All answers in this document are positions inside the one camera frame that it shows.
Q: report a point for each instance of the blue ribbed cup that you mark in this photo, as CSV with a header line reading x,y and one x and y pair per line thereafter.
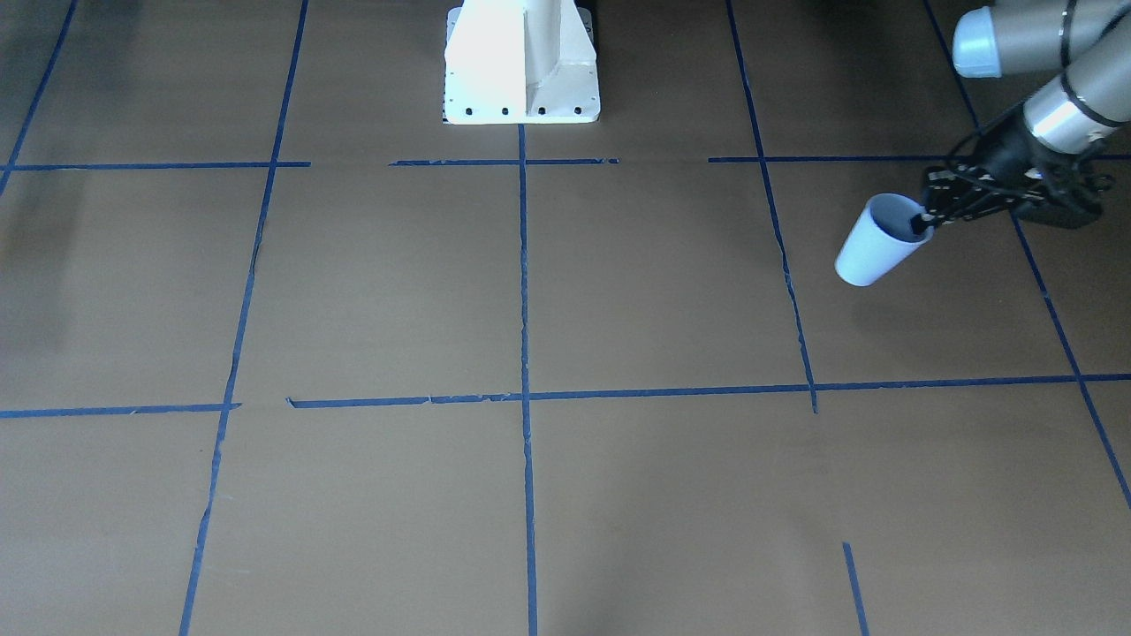
x,y
879,240

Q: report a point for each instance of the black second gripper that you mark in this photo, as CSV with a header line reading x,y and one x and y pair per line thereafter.
x,y
1004,160

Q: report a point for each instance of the white column with base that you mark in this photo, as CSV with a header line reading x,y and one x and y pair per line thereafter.
x,y
521,63

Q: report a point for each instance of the silver blue second robot arm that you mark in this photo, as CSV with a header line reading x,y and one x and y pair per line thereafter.
x,y
1084,44

